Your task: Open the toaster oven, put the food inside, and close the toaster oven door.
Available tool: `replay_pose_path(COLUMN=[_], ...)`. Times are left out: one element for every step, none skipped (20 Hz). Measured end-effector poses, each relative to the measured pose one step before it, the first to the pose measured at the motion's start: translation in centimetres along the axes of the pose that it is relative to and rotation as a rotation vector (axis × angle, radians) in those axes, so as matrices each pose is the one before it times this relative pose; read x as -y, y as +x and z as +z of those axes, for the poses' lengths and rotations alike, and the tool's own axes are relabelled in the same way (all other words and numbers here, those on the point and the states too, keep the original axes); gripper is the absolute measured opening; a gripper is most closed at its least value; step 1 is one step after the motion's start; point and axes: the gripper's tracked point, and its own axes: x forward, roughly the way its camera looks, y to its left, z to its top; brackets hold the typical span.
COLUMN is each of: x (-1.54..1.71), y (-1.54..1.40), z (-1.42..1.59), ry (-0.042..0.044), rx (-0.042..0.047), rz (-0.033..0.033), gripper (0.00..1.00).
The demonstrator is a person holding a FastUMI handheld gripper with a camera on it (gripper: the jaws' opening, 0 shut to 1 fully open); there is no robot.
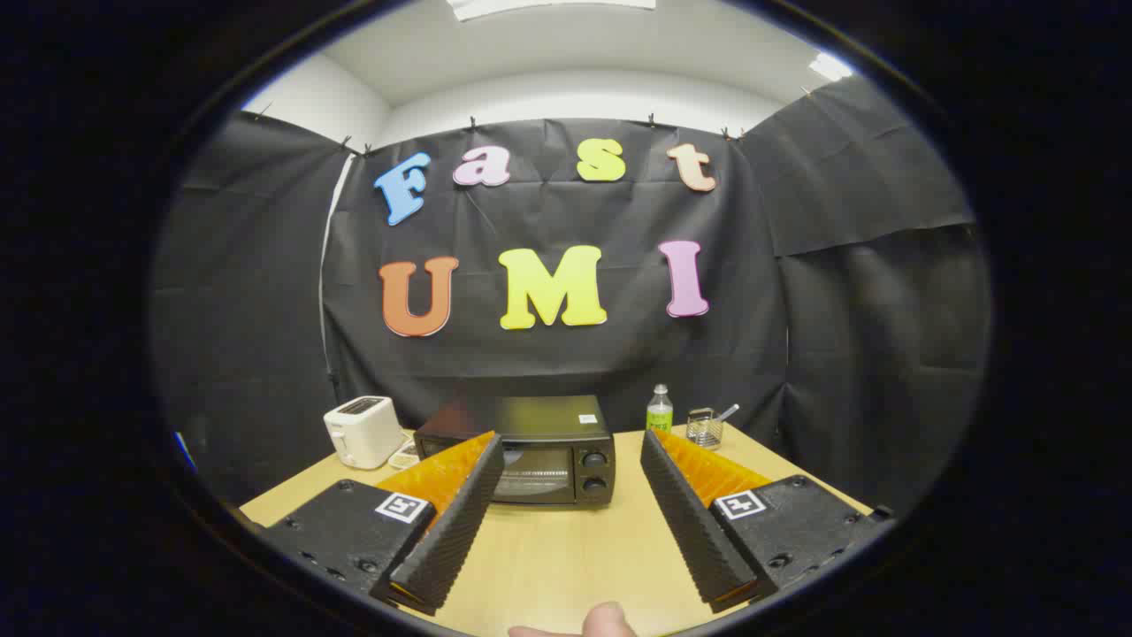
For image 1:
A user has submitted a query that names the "black backdrop cloth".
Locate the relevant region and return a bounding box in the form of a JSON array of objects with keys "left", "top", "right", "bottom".
[{"left": 150, "top": 75, "right": 991, "bottom": 514}]

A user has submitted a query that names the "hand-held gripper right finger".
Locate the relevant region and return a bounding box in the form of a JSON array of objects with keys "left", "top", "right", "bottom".
[{"left": 639, "top": 429, "right": 896, "bottom": 614}]

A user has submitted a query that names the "black toaster oven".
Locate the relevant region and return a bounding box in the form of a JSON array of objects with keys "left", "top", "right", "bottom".
[{"left": 413, "top": 395, "right": 616, "bottom": 507}]

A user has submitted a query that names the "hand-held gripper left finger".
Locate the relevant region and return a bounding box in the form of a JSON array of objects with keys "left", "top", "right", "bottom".
[{"left": 261, "top": 431, "right": 506, "bottom": 618}]

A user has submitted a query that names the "white pop-up toaster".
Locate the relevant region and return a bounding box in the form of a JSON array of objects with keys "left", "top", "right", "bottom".
[{"left": 323, "top": 395, "right": 406, "bottom": 470}]

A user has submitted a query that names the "wire mesh utensil holder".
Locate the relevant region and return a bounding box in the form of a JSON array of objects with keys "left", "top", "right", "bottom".
[{"left": 686, "top": 408, "right": 724, "bottom": 450}]

